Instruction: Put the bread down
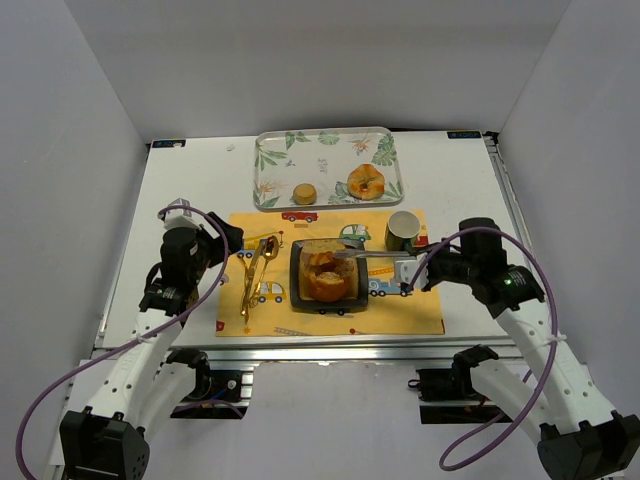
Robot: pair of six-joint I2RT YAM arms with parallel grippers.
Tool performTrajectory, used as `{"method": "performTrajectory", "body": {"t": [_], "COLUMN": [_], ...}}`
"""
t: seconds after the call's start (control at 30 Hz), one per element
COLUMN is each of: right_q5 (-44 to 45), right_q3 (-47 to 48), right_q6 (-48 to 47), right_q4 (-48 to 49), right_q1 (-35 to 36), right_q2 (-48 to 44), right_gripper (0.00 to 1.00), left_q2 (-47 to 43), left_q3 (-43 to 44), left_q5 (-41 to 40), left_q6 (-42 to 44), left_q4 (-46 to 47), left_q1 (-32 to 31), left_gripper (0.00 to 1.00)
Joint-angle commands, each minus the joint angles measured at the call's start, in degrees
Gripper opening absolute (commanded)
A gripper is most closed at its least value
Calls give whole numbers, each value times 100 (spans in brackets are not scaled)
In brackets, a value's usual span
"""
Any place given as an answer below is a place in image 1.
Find glazed ring pastry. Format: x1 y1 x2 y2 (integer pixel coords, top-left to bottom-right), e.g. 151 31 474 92
347 164 385 201

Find yellow vehicle print placemat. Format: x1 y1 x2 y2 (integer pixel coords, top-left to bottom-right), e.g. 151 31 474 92
216 210 445 338

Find metal tongs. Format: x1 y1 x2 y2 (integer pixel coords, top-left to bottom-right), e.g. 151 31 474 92
333 249 416 260

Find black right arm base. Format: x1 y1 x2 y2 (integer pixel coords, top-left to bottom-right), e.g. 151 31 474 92
407 345 511 424

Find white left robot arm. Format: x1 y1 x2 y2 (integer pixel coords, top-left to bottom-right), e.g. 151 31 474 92
59 198 243 479

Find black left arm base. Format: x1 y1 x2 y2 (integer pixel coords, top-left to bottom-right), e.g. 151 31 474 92
166 349 248 419

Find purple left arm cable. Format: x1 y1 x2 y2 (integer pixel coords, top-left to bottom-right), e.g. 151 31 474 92
14 205 244 480

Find toasted bread slice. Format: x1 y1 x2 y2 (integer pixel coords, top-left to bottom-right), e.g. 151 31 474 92
302 239 346 254

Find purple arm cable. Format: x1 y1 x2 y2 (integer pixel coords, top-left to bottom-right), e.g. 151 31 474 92
405 226 558 472
14 205 244 480

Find small round bun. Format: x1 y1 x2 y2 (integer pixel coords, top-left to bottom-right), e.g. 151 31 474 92
292 183 317 205

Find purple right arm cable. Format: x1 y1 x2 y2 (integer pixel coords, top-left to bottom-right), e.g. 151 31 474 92
405 226 558 472

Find floral serving tray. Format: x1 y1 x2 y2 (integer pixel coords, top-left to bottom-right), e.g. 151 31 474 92
253 127 405 211

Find gold spoon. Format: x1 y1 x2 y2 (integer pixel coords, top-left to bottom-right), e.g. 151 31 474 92
250 235 280 308

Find black square plate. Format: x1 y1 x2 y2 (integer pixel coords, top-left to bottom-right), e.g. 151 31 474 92
289 239 368 315

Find green mug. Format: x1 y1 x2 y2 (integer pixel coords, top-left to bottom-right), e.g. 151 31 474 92
384 211 428 251

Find orange croissant bread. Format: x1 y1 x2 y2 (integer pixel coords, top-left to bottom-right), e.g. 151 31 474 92
300 250 357 303

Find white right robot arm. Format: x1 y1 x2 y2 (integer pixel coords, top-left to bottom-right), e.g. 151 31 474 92
394 218 639 479

